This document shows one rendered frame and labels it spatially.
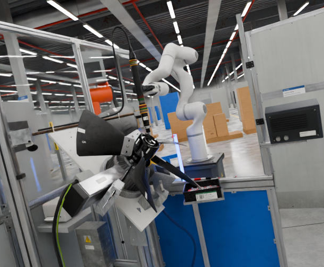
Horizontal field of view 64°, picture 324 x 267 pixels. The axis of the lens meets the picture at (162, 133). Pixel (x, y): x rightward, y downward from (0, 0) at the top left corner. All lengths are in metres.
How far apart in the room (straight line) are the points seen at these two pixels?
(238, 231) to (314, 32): 2.06
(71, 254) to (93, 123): 1.02
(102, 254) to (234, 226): 0.84
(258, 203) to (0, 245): 1.43
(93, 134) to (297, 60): 2.33
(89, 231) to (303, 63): 2.49
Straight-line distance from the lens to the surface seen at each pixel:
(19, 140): 1.45
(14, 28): 1.91
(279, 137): 1.56
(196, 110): 1.84
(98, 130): 1.21
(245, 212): 1.77
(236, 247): 1.90
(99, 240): 1.46
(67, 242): 1.92
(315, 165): 3.14
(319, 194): 3.24
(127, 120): 1.45
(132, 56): 1.42
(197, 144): 1.89
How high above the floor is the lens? 1.35
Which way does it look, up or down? 5 degrees down
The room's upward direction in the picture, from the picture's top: 12 degrees counter-clockwise
